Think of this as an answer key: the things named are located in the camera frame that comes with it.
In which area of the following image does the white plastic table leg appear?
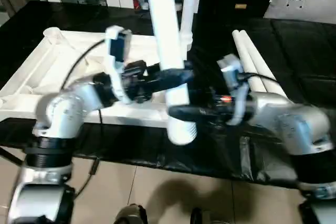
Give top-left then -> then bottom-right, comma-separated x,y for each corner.
237,30 -> 286,95
232,30 -> 266,94
179,0 -> 203,52
142,0 -> 198,146

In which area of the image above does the white plastic table top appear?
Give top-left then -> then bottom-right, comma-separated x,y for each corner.
0,26 -> 190,130

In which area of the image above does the black work mat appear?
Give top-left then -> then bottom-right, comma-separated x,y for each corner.
0,0 -> 336,185

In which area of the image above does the right robot leg dark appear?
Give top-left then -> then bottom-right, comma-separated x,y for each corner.
190,206 -> 216,224

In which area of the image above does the robot leg dark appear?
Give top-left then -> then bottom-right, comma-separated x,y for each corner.
190,206 -> 216,224
113,202 -> 148,224

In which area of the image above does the left robot leg dark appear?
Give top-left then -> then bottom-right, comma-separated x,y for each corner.
113,202 -> 148,224

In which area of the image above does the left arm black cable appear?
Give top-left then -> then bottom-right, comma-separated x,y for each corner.
61,38 -> 109,89

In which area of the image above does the thin black cable with ferrite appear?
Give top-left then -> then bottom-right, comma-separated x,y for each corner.
74,108 -> 103,199

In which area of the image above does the black table frame leg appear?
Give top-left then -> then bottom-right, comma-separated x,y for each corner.
0,146 -> 25,166

